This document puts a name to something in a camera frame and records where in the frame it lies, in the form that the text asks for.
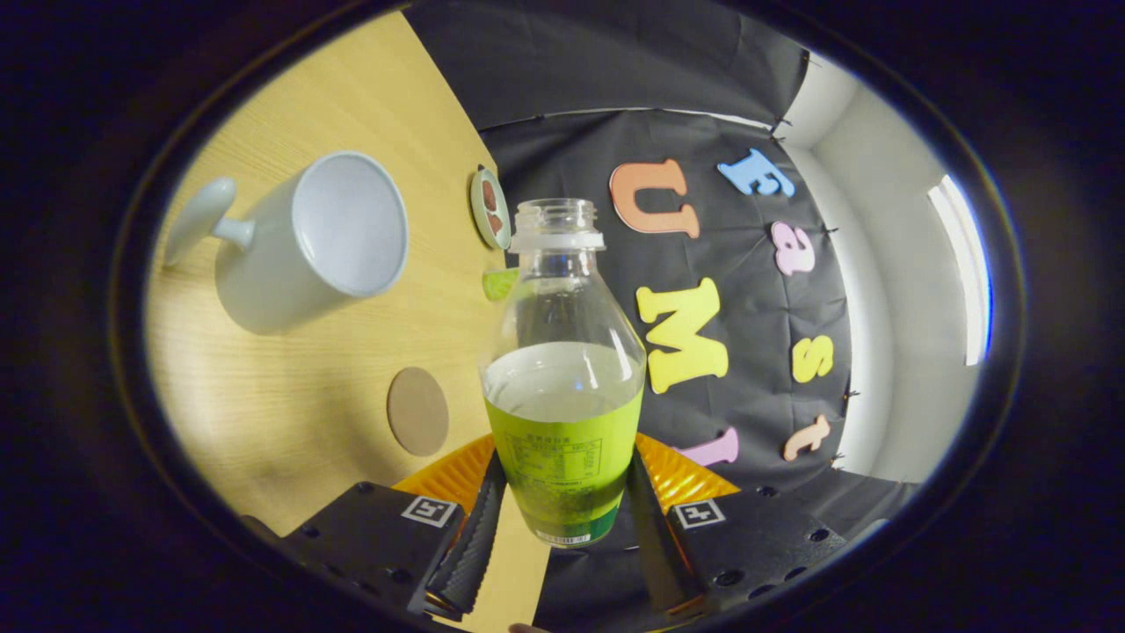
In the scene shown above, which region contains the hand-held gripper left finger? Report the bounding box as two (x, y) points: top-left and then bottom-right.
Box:
(281, 433), (509, 616)

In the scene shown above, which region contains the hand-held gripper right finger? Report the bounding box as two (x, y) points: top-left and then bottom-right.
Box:
(626, 431), (849, 616)

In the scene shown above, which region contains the clear juice bottle green label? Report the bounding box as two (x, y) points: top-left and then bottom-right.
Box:
(479, 198), (649, 548)

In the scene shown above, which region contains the round brown coaster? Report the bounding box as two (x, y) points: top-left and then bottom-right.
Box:
(387, 367), (450, 457)

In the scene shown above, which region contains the white cup with handle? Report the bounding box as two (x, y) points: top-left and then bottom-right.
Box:
(163, 151), (410, 335)

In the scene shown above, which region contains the wooden table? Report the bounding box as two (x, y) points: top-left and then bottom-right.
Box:
(145, 11), (551, 633)

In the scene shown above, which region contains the pale green plate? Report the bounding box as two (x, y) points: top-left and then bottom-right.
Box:
(469, 165), (512, 251)

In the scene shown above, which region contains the ceiling light panel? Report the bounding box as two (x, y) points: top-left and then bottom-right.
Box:
(927, 174), (992, 367)

